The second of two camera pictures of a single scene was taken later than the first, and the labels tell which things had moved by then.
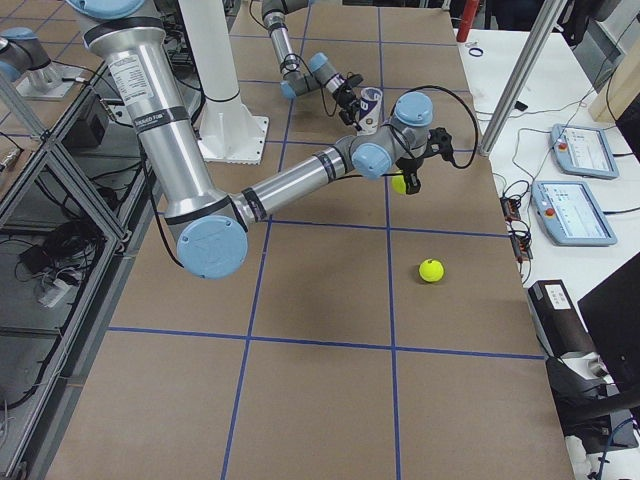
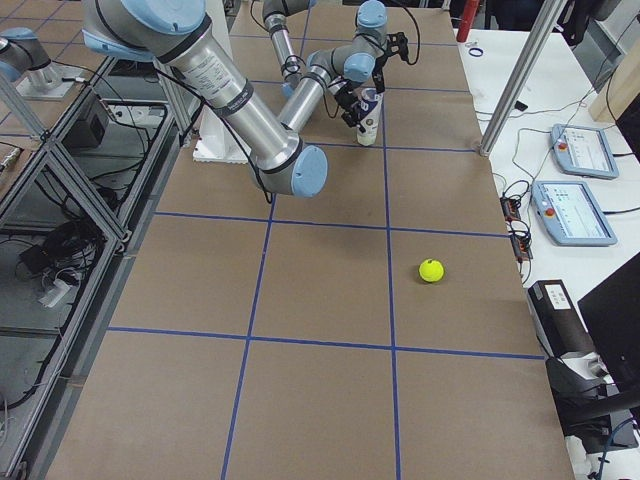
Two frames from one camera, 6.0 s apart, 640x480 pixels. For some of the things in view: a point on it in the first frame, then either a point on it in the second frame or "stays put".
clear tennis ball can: (369, 111) stays put
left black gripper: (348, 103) stays put
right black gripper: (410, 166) -> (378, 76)
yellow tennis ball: (431, 270) stays put
